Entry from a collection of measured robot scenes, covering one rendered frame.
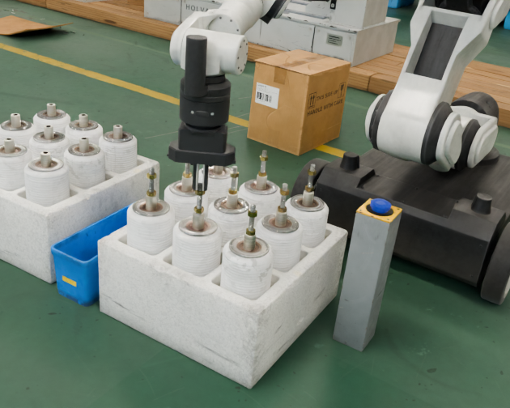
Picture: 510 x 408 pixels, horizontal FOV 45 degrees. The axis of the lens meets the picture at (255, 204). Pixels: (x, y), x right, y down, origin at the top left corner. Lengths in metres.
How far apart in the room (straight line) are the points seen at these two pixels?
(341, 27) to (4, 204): 2.17
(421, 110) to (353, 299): 0.43
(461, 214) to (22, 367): 1.01
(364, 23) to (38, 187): 2.23
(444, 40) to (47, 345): 1.07
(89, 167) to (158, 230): 0.33
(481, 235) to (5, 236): 1.10
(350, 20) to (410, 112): 1.96
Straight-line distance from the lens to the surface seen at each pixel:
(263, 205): 1.34
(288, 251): 1.22
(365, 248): 1.22
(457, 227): 1.52
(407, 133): 1.37
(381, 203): 1.20
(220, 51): 1.03
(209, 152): 1.10
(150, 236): 1.24
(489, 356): 1.44
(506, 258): 1.50
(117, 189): 1.54
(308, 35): 3.35
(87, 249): 1.48
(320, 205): 1.32
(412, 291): 1.57
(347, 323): 1.32
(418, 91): 1.40
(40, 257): 1.47
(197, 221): 1.18
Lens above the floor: 0.84
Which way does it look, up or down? 27 degrees down
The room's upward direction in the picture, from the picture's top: 6 degrees clockwise
